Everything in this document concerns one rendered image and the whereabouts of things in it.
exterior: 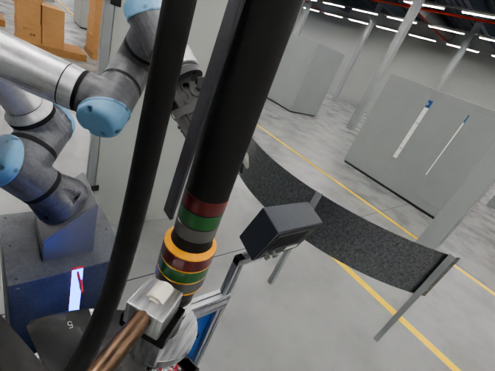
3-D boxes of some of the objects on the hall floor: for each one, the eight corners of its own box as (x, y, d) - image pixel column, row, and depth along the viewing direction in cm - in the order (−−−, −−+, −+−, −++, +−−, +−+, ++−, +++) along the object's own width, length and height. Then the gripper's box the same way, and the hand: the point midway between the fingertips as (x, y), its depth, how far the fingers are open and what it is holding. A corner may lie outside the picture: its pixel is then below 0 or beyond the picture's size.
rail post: (174, 404, 148) (217, 310, 113) (171, 397, 151) (212, 302, 116) (181, 400, 151) (225, 307, 116) (178, 392, 153) (220, 299, 118)
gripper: (164, 101, 59) (214, 189, 59) (148, 69, 44) (214, 185, 45) (201, 83, 60) (249, 169, 60) (197, 46, 45) (261, 160, 46)
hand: (245, 164), depth 53 cm, fingers open, 8 cm apart
